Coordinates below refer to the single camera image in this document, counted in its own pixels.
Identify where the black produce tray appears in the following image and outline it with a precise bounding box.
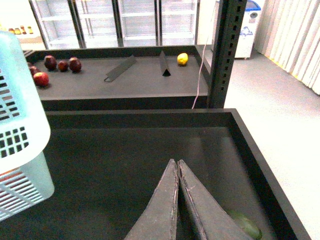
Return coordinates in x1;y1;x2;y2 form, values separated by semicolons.
24;45;209;111
0;109;310;240

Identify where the black lower produce tray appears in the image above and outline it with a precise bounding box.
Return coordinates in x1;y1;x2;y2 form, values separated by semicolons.
0;109;310;240

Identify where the black divider strip left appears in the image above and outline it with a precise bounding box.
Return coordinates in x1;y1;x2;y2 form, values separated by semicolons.
103;55;137;83

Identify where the dark metal post right side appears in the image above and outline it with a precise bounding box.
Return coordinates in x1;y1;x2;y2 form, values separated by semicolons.
207;0;247;109

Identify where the shelf of bottles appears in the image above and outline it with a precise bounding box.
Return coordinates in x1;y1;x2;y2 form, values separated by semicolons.
7;25;34;35

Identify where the dark red apple centre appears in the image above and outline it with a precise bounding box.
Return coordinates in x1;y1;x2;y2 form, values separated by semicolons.
29;65;41;77

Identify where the red yellow apple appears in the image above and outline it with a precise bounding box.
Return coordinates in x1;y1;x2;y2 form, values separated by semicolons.
33;72;49;87

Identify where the black triangular divider right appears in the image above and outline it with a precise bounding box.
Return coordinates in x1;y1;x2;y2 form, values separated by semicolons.
159;50;171;77

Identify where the yellow lemon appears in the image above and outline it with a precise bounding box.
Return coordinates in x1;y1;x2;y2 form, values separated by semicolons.
177;52;189;66

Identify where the light blue plastic basket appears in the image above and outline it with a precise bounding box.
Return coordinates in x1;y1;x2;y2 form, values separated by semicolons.
0;31;55;221

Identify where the black upper produce tray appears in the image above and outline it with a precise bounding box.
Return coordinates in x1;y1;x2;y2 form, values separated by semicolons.
24;45;209;111

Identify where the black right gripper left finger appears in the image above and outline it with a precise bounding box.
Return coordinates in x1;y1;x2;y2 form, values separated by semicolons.
125;159;179;240

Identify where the dark red apple back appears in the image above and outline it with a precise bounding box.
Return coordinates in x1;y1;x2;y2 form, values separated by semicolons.
44;55;57;71

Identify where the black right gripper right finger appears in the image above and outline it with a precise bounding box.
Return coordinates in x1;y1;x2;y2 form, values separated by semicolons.
177;159;251;240

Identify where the pink cable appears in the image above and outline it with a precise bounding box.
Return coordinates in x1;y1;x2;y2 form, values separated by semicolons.
191;7;216;110

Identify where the green cucumber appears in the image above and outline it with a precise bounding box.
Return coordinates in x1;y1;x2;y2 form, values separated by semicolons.
227;210;263;240

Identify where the small dark red apple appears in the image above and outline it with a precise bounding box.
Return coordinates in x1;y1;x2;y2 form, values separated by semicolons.
57;60;69;72

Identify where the dark red apple right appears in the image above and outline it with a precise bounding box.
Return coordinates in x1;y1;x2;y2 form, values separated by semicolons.
69;57;82;73

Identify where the glass door refrigerator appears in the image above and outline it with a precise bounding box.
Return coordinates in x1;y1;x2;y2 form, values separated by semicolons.
29;0;200;50

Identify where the white chest freezer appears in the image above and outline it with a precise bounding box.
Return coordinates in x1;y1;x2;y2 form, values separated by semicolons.
235;0;262;59

